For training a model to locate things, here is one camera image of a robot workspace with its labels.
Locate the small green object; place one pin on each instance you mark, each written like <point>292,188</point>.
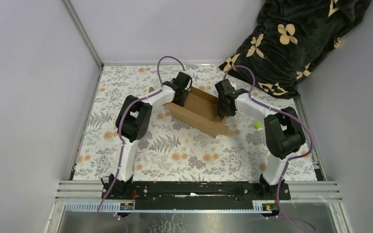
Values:
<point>257,125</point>

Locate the brown cardboard box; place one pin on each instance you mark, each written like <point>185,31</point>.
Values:
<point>201,112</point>

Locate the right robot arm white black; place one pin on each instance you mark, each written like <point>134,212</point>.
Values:
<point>283,131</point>

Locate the black floral blanket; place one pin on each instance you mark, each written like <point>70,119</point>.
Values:
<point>291,38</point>

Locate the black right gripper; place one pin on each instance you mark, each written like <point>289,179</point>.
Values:
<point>222,113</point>

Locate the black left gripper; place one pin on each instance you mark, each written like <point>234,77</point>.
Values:
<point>185,91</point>

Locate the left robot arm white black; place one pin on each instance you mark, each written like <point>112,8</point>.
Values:
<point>132,124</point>

